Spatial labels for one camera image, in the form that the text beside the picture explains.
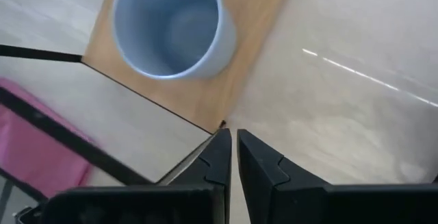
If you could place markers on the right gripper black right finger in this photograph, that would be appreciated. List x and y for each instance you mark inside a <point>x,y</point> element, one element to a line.
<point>270,186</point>

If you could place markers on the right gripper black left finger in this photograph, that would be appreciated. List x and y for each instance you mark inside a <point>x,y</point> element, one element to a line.
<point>219,162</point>

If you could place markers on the light blue mug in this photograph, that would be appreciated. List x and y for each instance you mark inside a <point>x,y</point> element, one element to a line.
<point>164,28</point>

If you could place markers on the pink cloth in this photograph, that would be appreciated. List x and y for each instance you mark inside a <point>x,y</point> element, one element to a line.
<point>41,155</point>

